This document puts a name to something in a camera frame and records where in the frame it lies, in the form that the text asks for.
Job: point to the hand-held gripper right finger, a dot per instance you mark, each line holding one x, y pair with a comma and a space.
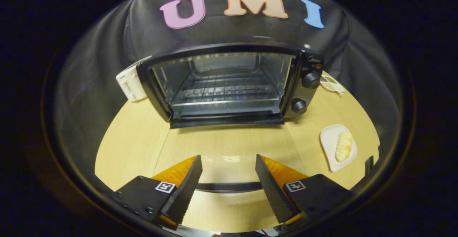
273, 194

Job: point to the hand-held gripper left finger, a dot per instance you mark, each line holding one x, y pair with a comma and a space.
184, 194

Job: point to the golden bread roll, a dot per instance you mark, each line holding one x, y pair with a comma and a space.
344, 146

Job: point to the black toaster oven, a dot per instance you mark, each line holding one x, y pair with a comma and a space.
306, 94

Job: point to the white square plate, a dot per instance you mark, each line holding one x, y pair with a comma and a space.
328, 140

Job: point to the black chair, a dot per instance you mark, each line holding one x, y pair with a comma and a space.
369, 165

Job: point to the white plastic device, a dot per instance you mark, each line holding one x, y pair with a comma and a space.
129, 83

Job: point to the small white condiment dish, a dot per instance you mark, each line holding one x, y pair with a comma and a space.
332, 84

